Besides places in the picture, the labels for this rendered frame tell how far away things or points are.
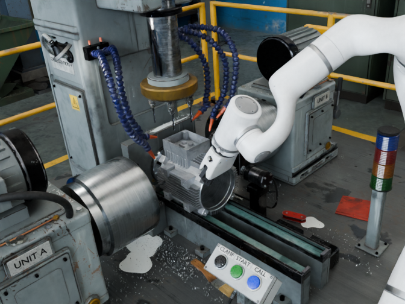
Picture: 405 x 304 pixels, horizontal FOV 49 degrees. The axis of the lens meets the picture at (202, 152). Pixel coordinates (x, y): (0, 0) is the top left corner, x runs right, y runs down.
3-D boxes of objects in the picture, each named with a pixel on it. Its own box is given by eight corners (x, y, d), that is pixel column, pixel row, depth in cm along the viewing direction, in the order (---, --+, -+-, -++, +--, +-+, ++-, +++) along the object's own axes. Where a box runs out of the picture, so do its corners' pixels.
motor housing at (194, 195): (159, 202, 152) (152, 154, 143) (199, 180, 163) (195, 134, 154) (198, 226, 139) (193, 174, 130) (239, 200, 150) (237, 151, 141)
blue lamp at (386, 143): (371, 147, 125) (373, 133, 123) (381, 139, 129) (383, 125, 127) (392, 153, 122) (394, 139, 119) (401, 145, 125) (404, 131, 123)
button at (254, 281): (247, 286, 98) (243, 284, 96) (254, 274, 98) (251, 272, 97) (258, 293, 96) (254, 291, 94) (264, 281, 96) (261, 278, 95)
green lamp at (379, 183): (366, 187, 132) (367, 174, 130) (375, 178, 135) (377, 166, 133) (386, 194, 128) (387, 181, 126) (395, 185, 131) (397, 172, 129)
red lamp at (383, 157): (369, 161, 128) (371, 147, 125) (379, 153, 131) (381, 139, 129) (389, 167, 124) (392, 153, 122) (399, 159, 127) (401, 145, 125)
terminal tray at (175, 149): (164, 158, 147) (161, 139, 144) (187, 147, 153) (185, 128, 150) (187, 171, 139) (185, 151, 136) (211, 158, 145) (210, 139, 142)
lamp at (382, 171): (367, 174, 130) (369, 161, 128) (377, 166, 133) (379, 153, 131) (387, 181, 126) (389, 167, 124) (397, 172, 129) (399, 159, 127)
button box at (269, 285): (212, 274, 108) (201, 268, 104) (227, 248, 109) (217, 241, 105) (267, 310, 97) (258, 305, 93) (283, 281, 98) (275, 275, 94)
